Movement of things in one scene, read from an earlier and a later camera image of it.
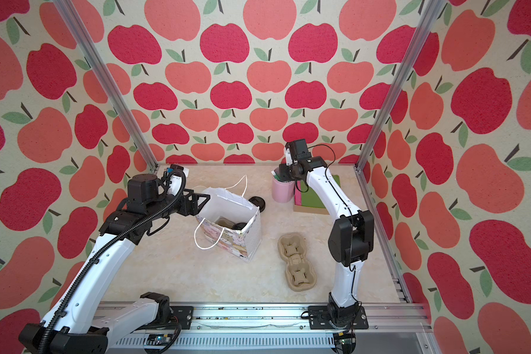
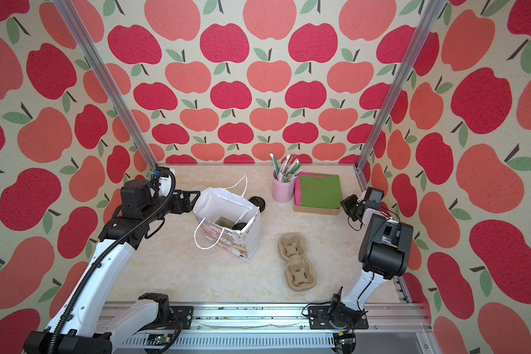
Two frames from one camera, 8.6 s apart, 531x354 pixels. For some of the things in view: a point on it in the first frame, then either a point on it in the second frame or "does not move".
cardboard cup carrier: x=225 y=222 does not move
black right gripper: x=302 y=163 -> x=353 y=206
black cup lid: x=239 y=226 does not move
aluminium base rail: x=394 y=329 does not move
